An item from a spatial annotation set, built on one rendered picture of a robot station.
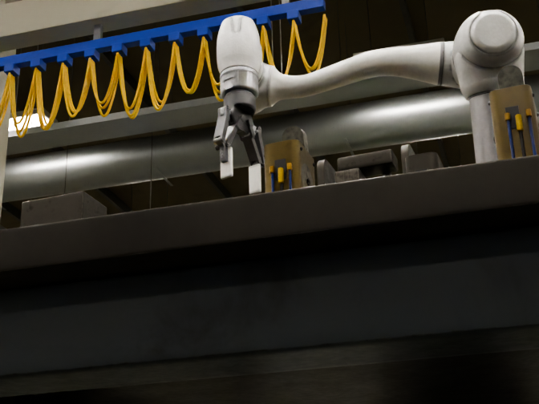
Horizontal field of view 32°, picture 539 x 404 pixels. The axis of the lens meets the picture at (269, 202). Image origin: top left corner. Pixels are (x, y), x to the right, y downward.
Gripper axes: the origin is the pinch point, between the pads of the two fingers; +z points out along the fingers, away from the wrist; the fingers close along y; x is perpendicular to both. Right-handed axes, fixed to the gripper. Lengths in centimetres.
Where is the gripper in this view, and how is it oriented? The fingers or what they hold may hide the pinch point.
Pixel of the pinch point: (241, 176)
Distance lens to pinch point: 208.0
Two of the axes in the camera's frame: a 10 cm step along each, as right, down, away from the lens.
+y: -5.7, -3.1, -7.6
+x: 8.2, -2.5, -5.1
